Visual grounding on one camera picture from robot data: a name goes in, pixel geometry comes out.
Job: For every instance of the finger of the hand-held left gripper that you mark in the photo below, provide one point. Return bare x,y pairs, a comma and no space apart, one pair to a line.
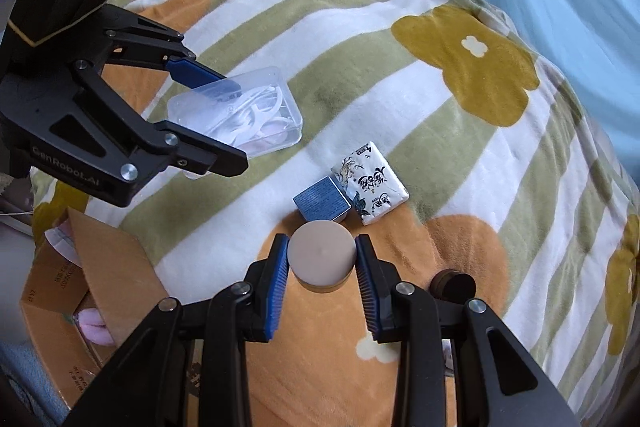
215,157
192,71

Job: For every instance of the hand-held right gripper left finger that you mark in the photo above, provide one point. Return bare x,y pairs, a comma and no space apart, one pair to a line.
278,287

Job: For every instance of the small blue box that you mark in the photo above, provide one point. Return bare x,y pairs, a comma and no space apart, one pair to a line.
320,199

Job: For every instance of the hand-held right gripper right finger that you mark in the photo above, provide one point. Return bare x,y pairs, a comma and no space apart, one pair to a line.
367,287

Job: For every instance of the pink soft item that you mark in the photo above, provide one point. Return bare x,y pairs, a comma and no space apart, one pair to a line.
97,332

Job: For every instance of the clear plastic box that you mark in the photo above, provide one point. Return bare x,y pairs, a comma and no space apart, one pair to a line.
272,119

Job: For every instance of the cardboard box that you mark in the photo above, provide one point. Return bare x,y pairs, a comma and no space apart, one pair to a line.
115,267

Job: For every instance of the pile of white floss picks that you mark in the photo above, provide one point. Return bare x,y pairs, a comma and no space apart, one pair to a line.
261,107

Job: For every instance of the round beige jar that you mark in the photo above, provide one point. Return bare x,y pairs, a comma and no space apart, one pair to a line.
322,252

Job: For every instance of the white printed tissue packet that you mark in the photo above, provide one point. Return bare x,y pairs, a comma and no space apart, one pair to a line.
372,184

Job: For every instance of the light blue towel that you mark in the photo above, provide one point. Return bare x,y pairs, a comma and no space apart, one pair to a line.
25,387

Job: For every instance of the dark brown round lid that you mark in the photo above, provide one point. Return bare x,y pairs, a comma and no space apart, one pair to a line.
457,287

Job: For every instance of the floral striped blanket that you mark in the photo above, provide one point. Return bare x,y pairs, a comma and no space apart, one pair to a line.
350,57

